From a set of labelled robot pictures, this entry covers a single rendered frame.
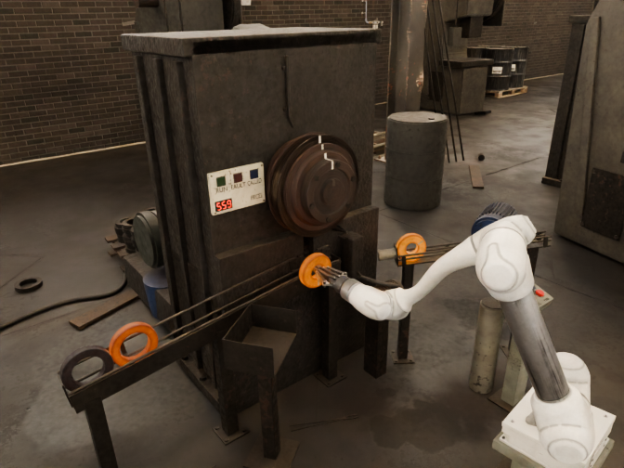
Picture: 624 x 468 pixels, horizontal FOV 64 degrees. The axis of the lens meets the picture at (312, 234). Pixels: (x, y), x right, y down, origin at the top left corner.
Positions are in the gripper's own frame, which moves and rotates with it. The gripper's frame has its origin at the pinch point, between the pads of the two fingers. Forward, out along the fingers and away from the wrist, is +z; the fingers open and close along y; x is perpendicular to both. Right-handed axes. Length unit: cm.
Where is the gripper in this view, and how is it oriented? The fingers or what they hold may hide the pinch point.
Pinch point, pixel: (315, 266)
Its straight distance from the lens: 212.9
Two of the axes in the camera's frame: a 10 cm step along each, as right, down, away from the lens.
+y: 7.9, -2.7, 5.6
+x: 0.1, -8.9, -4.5
